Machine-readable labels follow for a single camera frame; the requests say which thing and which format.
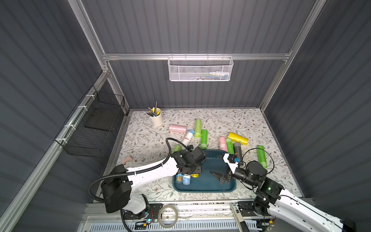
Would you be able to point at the bright green roll centre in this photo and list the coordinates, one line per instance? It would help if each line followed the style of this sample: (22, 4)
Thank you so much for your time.
(204, 139)

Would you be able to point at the pink trash bag roll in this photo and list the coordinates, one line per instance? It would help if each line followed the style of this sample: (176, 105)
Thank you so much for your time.
(177, 128)
(222, 144)

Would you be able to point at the pale green roll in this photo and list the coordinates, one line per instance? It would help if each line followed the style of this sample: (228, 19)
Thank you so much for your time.
(262, 156)
(198, 128)

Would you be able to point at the white wire wall basket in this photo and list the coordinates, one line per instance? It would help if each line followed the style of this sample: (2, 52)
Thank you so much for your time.
(180, 68)

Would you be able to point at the pink small stapler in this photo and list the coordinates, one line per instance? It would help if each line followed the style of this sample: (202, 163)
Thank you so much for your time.
(126, 160)

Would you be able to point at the dark grey trash bag roll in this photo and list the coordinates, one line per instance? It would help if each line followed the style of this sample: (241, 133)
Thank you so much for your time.
(238, 150)

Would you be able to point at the items in white basket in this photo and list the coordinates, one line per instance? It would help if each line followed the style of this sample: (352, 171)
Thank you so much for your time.
(218, 75)

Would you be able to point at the white roll with blue end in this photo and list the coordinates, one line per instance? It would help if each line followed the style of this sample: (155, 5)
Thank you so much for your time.
(186, 179)

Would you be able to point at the light green roll near box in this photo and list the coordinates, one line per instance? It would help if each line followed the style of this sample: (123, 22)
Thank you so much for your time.
(177, 148)

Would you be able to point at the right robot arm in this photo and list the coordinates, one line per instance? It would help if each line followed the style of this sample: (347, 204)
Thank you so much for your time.
(273, 199)

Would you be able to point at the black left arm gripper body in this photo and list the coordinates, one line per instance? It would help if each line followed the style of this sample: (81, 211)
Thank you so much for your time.
(187, 170)

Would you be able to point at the pens and pencils bunch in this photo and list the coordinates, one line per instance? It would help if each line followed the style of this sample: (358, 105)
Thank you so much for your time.
(152, 111)

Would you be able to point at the pale green roll far right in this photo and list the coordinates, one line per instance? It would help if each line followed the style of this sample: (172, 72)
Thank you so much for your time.
(262, 156)

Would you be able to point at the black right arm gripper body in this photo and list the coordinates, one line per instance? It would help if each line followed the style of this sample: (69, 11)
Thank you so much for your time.
(229, 174)

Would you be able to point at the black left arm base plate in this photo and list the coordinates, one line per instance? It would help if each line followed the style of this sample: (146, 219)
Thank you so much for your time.
(150, 212)

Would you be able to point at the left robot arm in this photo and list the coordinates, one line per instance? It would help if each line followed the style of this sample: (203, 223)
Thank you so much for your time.
(118, 188)

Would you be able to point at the teal plastic storage box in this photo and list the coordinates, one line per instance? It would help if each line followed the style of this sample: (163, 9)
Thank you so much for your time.
(206, 182)

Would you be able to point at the black wire side basket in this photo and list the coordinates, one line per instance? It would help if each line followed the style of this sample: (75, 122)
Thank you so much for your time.
(94, 131)

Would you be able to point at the bright green roll beside pink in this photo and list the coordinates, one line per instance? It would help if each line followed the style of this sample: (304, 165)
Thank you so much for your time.
(230, 147)

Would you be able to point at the white pen holder cup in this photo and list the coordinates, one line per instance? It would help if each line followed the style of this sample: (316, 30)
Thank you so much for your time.
(157, 120)

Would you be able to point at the white roll with red label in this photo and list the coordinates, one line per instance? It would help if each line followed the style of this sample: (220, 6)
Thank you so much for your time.
(188, 137)

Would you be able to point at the pale green roll centre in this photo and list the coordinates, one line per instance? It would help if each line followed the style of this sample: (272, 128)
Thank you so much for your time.
(198, 128)

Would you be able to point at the clear packing tape roll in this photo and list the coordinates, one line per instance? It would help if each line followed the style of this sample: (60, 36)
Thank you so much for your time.
(167, 216)

